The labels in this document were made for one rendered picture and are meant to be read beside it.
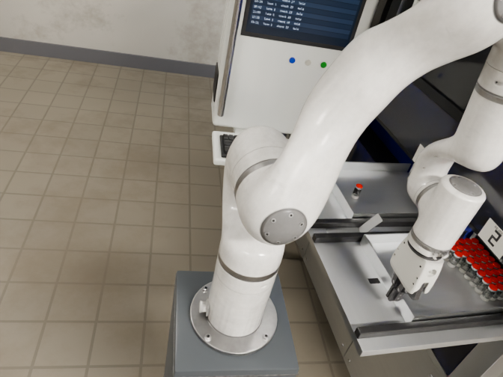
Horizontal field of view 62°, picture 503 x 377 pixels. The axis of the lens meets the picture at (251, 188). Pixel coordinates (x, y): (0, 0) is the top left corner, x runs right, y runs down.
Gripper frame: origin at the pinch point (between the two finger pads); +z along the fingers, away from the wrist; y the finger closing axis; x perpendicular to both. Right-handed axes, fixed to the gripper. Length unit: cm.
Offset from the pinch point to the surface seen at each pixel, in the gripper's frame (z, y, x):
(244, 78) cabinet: -9, 91, 19
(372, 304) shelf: 4.3, 0.1, 4.3
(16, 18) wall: 66, 338, 148
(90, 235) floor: 94, 113, 76
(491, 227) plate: -11.8, 9.4, -27.5
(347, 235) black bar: 2.3, 20.7, 2.7
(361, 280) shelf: 4.3, 7.2, 3.8
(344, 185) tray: 3.9, 44.9, -7.3
